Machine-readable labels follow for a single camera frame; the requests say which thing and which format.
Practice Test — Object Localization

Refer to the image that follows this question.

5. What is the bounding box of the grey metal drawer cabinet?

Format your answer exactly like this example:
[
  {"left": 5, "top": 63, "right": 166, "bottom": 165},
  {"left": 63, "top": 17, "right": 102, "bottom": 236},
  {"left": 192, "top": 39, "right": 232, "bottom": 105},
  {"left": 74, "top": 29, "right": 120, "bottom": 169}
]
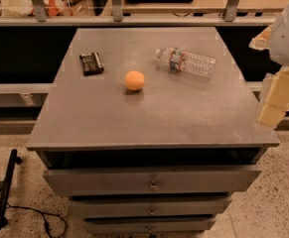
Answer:
[{"left": 25, "top": 26, "right": 281, "bottom": 235}]

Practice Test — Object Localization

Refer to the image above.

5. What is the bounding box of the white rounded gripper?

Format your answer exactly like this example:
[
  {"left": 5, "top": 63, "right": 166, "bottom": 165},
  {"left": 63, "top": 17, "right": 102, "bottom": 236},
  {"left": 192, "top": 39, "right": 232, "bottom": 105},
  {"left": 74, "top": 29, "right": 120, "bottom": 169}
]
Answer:
[{"left": 249, "top": 4, "right": 289, "bottom": 128}]

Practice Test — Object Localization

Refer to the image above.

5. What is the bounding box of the middle grey drawer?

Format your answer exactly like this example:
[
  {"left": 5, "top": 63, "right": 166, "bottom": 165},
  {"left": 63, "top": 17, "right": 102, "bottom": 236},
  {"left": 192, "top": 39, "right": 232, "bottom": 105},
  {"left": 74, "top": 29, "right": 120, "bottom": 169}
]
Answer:
[{"left": 70, "top": 196, "right": 231, "bottom": 218}]

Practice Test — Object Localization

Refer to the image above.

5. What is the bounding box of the top grey drawer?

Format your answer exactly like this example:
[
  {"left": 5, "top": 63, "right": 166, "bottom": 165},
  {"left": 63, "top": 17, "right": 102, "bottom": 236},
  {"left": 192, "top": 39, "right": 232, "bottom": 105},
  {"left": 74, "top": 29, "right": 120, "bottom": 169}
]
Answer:
[{"left": 44, "top": 165, "right": 261, "bottom": 196}]

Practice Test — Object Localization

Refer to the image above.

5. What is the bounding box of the clear plastic water bottle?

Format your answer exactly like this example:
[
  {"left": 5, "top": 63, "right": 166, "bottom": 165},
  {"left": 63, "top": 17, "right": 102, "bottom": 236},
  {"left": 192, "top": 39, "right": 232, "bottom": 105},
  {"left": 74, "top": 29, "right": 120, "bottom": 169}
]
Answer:
[{"left": 156, "top": 48, "right": 217, "bottom": 79}]

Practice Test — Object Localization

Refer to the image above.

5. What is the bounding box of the grey metal railing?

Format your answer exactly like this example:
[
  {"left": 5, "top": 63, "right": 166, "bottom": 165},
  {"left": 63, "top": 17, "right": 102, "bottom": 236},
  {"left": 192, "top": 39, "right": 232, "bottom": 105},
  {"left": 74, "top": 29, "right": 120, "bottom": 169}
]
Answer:
[{"left": 0, "top": 0, "right": 286, "bottom": 26}]

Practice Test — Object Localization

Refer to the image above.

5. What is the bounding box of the orange round fruit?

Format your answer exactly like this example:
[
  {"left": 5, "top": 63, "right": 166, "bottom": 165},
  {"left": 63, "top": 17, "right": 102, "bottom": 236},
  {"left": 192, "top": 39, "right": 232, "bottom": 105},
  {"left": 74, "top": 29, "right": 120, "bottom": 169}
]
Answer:
[{"left": 124, "top": 70, "right": 145, "bottom": 91}]

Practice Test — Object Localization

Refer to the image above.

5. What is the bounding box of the black stand leg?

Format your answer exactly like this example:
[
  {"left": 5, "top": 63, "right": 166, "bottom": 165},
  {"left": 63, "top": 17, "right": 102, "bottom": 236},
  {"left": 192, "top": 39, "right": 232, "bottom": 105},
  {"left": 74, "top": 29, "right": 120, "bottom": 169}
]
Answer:
[{"left": 0, "top": 149, "right": 22, "bottom": 230}]

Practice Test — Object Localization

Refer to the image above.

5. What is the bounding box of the bottom grey drawer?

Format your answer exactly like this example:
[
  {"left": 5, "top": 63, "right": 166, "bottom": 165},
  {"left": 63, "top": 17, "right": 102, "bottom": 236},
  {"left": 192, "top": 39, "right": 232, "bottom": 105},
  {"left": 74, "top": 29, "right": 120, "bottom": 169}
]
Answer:
[{"left": 83, "top": 216, "right": 216, "bottom": 234}]

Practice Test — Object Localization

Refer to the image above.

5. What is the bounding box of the grey drawer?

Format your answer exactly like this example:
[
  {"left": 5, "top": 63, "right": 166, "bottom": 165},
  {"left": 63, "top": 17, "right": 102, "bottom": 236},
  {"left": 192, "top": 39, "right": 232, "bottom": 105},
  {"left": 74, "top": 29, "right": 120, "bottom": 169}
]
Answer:
[
  {"left": 83, "top": 216, "right": 216, "bottom": 234},
  {"left": 70, "top": 196, "right": 231, "bottom": 218},
  {"left": 44, "top": 165, "right": 261, "bottom": 196}
]

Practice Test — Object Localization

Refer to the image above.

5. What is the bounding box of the black floor cable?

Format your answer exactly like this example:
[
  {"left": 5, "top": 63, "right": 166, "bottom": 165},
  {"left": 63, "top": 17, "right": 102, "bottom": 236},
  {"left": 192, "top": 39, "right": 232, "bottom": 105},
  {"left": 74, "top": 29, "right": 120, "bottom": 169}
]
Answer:
[{"left": 0, "top": 178, "right": 69, "bottom": 238}]

